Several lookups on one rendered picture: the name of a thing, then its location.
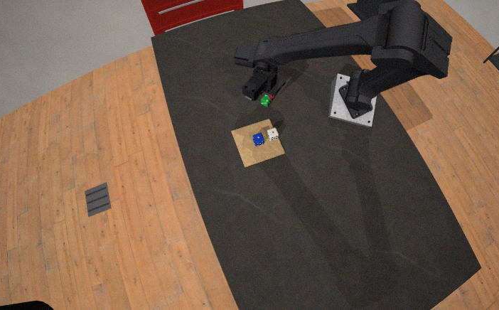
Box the tan flat mat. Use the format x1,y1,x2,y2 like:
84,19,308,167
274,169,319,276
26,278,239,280
231,119,285,168

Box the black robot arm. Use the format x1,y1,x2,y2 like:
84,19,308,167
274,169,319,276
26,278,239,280
234,0,452,119

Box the green dice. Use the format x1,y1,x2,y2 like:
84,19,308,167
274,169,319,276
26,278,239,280
261,95,272,107

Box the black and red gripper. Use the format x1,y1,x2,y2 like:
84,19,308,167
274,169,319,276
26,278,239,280
260,71,286,101

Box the blue dice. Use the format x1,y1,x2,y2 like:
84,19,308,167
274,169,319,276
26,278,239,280
253,133,264,146

